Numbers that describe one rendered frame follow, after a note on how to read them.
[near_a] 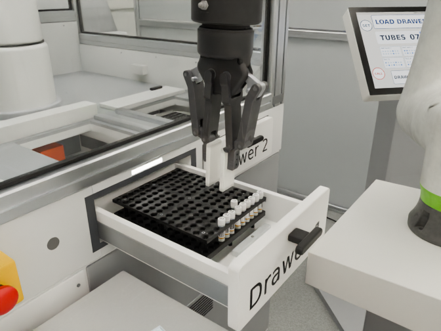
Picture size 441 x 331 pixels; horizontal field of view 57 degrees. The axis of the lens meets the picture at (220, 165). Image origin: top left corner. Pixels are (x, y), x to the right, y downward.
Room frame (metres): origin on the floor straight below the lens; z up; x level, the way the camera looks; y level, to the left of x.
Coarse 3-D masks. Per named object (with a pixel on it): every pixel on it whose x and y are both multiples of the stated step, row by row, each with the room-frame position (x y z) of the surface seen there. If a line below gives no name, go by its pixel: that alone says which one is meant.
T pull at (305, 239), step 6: (318, 228) 0.54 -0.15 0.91; (294, 234) 0.52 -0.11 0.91; (300, 234) 0.52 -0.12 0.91; (306, 234) 0.52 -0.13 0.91; (312, 234) 0.52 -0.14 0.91; (318, 234) 0.53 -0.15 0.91; (294, 240) 0.51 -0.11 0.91; (300, 240) 0.51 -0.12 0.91; (306, 240) 0.50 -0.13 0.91; (312, 240) 0.51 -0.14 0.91; (300, 246) 0.49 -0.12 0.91; (306, 246) 0.49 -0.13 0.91; (300, 252) 0.48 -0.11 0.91
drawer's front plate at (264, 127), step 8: (264, 120) 1.04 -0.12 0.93; (272, 120) 1.08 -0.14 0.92; (256, 128) 1.01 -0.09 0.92; (264, 128) 1.04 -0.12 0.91; (272, 128) 1.08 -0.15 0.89; (224, 136) 0.92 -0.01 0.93; (256, 136) 1.01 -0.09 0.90; (264, 136) 1.04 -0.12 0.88; (224, 144) 0.90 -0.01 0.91; (256, 144) 1.01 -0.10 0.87; (264, 144) 1.05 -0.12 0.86; (240, 152) 0.95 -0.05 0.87; (248, 152) 0.98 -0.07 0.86; (256, 152) 1.01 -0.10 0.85; (264, 152) 1.05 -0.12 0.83; (248, 160) 0.98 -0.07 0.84; (256, 160) 1.01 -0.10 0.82; (240, 168) 0.95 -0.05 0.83
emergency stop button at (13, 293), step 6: (0, 288) 0.42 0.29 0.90; (6, 288) 0.42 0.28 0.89; (12, 288) 0.43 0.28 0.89; (0, 294) 0.41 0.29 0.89; (6, 294) 0.42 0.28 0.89; (12, 294) 0.42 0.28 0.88; (0, 300) 0.41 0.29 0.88; (6, 300) 0.41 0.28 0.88; (12, 300) 0.42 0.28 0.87; (0, 306) 0.41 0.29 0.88; (6, 306) 0.41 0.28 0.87; (12, 306) 0.42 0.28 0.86; (0, 312) 0.41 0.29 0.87; (6, 312) 0.41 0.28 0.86
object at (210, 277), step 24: (168, 168) 0.82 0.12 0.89; (192, 168) 0.80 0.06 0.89; (120, 192) 0.71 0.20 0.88; (264, 192) 0.69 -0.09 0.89; (96, 216) 0.62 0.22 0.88; (264, 216) 0.69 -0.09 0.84; (120, 240) 0.58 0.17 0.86; (144, 240) 0.55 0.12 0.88; (168, 240) 0.53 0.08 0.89; (240, 240) 0.61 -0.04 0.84; (168, 264) 0.51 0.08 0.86; (192, 264) 0.49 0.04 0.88; (216, 264) 0.47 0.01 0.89; (192, 288) 0.49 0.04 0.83; (216, 288) 0.46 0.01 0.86
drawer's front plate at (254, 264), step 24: (312, 192) 0.62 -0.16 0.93; (288, 216) 0.55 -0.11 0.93; (312, 216) 0.59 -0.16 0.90; (264, 240) 0.48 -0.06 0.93; (288, 240) 0.52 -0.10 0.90; (240, 264) 0.43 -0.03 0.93; (264, 264) 0.47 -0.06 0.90; (288, 264) 0.53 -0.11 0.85; (240, 288) 0.42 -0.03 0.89; (240, 312) 0.42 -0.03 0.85
